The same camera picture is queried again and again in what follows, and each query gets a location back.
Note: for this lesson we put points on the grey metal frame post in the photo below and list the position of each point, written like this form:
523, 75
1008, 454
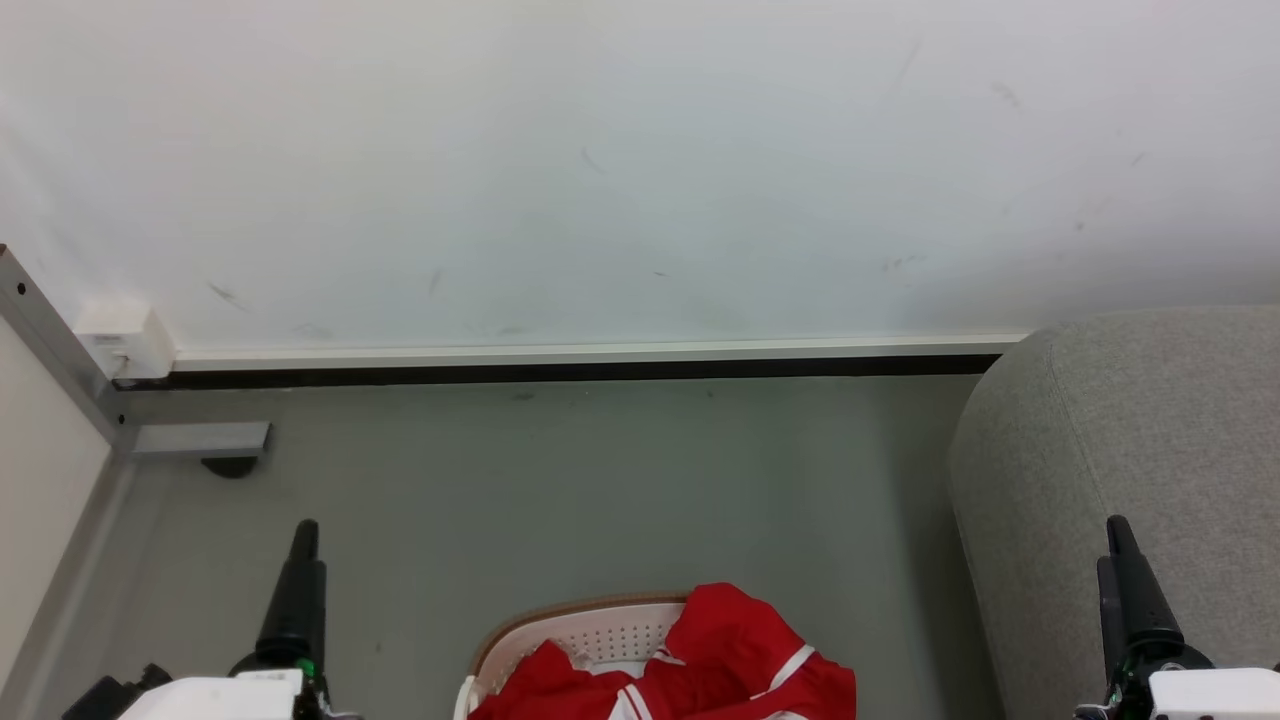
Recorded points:
55, 340

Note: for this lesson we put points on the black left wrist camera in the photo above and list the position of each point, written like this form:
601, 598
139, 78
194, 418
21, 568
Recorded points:
105, 698

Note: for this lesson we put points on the grey fabric sofa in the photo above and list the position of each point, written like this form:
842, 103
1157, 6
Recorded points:
1120, 440

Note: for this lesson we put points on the red and white garment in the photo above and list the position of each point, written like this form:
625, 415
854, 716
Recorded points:
730, 650

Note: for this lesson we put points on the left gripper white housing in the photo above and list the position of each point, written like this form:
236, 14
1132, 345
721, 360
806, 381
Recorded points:
220, 700

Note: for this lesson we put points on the grey metal foot bar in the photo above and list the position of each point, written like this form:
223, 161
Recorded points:
200, 438

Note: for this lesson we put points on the white perforated laundry basket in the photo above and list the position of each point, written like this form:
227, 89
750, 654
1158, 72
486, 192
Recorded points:
610, 635

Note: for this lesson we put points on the grey partition bottom rail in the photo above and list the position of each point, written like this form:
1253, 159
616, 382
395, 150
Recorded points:
70, 590

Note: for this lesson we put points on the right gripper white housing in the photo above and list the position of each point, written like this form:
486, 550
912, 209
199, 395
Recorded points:
1215, 695

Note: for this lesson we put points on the black round foot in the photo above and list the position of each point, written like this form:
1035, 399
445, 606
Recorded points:
230, 466

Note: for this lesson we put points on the white wall outlet box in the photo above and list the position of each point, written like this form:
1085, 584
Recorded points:
125, 335

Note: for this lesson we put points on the white and black baseboard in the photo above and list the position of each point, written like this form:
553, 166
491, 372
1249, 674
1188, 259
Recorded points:
580, 362

